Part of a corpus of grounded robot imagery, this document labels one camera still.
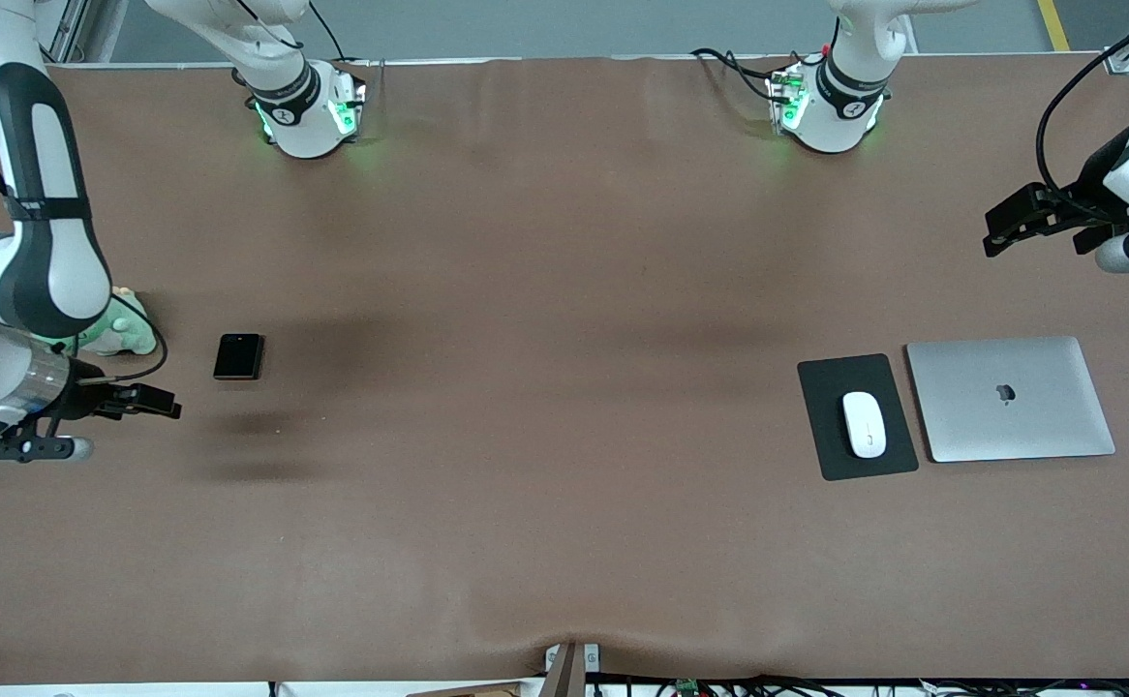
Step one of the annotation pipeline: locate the black phone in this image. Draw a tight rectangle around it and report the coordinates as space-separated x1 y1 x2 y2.
213 333 265 381

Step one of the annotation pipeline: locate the white computer mouse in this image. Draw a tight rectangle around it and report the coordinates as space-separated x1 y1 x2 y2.
841 390 888 460

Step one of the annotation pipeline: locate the dark grey mouse pad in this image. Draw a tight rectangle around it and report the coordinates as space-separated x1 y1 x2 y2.
797 353 921 483

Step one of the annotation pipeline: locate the green dinosaur plush toy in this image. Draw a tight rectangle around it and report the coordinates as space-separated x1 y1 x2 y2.
32 288 158 357

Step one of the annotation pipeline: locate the silver closed laptop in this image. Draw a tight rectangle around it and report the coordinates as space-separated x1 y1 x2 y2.
905 335 1117 465

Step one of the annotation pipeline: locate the brown table cover mat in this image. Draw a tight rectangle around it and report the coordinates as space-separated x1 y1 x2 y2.
0 53 1129 684

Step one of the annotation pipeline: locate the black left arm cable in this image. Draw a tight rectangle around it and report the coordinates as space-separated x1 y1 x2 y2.
1036 0 1129 209

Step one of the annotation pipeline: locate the black base cable bundle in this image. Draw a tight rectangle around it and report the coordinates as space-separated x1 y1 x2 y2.
690 46 788 103

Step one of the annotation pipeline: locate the aluminium frame with rails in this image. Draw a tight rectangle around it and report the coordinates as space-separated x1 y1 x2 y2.
32 0 91 67

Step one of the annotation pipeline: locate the thin black base cable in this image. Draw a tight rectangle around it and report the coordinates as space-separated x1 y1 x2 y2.
308 0 352 64

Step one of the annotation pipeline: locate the camera post bracket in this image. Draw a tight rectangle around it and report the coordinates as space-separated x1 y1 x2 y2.
543 641 602 697

